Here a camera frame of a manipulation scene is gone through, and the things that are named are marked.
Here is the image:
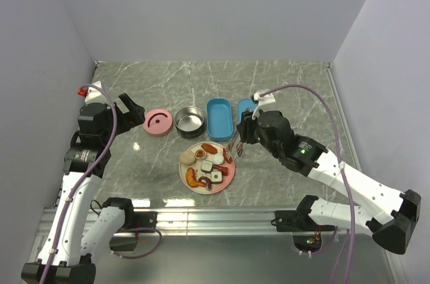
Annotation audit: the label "steel serving tongs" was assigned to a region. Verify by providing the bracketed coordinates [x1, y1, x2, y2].
[225, 111, 254, 158]

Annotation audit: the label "white round rice cake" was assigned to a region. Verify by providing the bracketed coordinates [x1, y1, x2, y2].
[212, 154, 224, 165]

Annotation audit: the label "red chicken drumstick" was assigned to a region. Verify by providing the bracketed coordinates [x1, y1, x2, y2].
[212, 164, 229, 176]

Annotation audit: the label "sushi roll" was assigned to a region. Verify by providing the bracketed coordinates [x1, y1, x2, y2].
[200, 160, 213, 173]
[210, 171, 223, 184]

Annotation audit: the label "beige round bun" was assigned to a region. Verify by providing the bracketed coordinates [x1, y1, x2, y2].
[179, 150, 196, 166]

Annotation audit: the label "orange fried shrimp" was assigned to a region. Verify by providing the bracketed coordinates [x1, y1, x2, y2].
[185, 167, 206, 188]

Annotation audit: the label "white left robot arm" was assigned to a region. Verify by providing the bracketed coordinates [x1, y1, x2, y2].
[21, 93, 145, 283]

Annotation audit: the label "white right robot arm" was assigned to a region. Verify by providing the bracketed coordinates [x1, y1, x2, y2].
[237, 111, 421, 254]

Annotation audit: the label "blue lunch box lid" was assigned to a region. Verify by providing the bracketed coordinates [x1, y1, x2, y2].
[238, 98, 258, 124]

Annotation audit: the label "blue lunch box base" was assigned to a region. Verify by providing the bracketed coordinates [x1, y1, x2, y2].
[206, 98, 234, 142]

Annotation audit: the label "pink round lid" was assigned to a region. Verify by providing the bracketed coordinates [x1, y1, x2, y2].
[143, 109, 173, 137]

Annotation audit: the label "orange fried nugget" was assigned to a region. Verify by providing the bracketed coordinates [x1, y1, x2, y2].
[201, 143, 218, 154]

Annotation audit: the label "round steel bowl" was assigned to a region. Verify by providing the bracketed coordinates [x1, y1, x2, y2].
[174, 106, 205, 139]

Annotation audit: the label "pink and cream plate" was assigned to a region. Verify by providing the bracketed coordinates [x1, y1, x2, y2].
[179, 142, 236, 195]

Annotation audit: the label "dark red octopus sausage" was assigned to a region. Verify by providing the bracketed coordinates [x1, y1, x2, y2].
[198, 177, 212, 191]

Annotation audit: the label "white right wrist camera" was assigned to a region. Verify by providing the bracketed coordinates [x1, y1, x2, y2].
[251, 89, 275, 120]

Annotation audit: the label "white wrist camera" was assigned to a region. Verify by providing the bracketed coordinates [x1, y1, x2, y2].
[251, 89, 275, 120]
[77, 87, 105, 105]

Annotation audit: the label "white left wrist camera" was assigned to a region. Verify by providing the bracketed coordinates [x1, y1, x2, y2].
[77, 87, 105, 105]

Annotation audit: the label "aluminium front rail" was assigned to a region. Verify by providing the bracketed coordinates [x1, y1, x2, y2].
[33, 205, 370, 238]

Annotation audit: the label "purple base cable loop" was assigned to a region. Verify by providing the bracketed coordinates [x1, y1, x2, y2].
[112, 227, 163, 260]

